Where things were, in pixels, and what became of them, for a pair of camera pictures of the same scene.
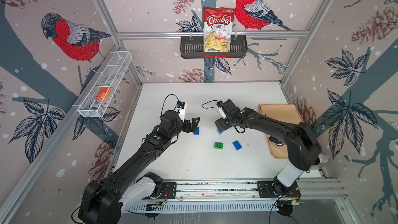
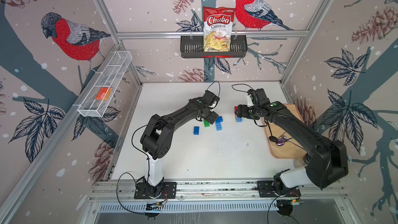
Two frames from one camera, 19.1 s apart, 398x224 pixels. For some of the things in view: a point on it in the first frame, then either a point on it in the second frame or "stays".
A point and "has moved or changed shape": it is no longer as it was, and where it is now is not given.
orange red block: [103, 93] stays
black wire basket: [193, 46] stays
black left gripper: [188, 128] -> [212, 119]
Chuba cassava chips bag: [217, 29] stays
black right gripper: [223, 126] -> [241, 111]
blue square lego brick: [237, 145] has moved or changed shape
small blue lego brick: [197, 133] stays
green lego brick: [218, 145] -> [206, 124]
